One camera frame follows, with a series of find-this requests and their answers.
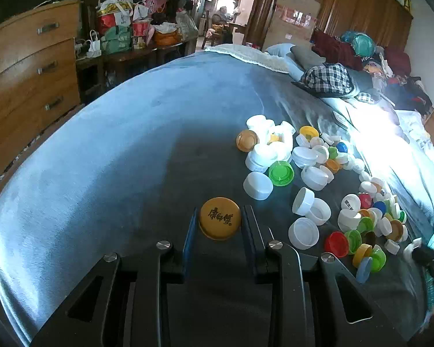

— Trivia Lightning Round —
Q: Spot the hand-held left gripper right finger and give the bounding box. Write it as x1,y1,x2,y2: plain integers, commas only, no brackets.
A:
242,206,407,347

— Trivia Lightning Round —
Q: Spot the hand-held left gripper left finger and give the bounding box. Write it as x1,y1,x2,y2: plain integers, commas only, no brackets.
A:
31,208,199,347

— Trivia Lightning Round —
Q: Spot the orange printed bottle cap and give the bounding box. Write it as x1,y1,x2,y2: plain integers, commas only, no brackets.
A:
198,197,242,241

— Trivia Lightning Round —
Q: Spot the pile of bottle caps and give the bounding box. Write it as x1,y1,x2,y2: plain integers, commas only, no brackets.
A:
236,115,409,284

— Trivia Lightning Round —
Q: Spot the blue bed blanket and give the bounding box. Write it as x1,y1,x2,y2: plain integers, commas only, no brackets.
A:
0,49,434,347

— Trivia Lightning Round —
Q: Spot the white quilt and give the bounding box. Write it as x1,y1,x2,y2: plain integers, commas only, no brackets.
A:
333,94,434,198

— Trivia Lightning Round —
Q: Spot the plaid shirt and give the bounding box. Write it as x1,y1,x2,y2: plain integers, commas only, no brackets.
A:
292,63,363,99

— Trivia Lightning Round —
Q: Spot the white fleece blanket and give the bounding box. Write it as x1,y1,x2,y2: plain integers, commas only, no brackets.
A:
205,43,290,73

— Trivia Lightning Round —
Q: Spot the light blue pillow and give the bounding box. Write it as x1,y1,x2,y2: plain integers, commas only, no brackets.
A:
267,43,304,80

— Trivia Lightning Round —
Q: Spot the grey pillow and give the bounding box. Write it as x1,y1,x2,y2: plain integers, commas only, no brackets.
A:
291,45,327,70

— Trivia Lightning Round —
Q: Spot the dark wooden table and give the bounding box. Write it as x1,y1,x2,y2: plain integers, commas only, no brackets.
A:
76,40,196,96

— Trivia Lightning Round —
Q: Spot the heap of colourful clothes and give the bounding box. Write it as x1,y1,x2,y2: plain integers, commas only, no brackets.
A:
362,47,434,116

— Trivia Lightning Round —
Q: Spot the orange basin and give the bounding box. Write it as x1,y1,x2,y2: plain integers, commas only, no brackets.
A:
154,29,182,46

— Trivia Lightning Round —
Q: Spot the wooden chair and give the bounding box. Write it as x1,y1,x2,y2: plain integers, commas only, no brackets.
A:
203,11,225,49

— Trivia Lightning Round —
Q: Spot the dark red garment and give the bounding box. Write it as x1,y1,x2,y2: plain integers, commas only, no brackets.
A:
311,29,363,70

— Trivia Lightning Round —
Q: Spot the red paper bucket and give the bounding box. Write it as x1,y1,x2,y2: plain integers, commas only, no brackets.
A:
132,18,153,49

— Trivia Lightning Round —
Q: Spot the green bag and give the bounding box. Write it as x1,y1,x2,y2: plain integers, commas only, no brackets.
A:
101,25,133,54

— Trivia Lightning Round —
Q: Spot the white printed bag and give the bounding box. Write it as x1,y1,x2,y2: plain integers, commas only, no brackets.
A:
175,11,199,39

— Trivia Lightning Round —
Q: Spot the small white paper bag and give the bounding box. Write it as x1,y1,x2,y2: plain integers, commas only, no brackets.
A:
87,31,102,58

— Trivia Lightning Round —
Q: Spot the cardboard box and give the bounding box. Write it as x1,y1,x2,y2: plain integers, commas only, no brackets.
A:
262,0,321,53

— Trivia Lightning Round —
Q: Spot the teal bag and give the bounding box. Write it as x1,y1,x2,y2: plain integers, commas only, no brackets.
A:
342,31,377,58

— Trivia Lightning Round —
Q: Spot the wooden dresser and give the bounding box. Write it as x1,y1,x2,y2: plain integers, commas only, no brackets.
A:
0,0,82,196

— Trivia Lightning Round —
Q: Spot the red and white bag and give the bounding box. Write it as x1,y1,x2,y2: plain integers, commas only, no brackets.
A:
96,0,135,34

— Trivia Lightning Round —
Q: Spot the wooden wardrobe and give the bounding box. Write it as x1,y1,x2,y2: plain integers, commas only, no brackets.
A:
246,0,413,53

